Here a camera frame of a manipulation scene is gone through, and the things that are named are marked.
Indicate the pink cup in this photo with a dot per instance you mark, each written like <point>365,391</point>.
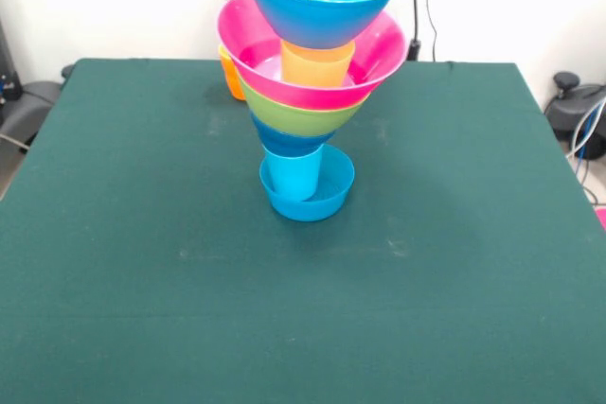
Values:
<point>602,219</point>

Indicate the large pink bowl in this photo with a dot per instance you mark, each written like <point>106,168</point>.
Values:
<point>383,58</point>

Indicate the light blue cup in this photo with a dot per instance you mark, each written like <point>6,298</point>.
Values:
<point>293,177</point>

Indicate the orange cup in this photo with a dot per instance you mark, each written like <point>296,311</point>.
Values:
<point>231,77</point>

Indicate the small dark blue bowl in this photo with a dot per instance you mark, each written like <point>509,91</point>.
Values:
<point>291,141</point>

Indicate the yellow ribbed cup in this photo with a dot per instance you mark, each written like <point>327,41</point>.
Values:
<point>312,68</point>

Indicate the small ribbed blue bowl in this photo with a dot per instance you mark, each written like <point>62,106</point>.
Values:
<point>336,200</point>

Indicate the dark green table cloth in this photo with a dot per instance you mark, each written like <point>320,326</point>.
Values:
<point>189,281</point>

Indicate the lime green bowl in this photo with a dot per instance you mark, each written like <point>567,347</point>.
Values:
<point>303,117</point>

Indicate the large blue bowl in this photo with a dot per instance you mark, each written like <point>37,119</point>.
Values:
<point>317,21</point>

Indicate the black equipment base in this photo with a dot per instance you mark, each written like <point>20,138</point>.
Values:
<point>28,101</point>
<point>568,106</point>

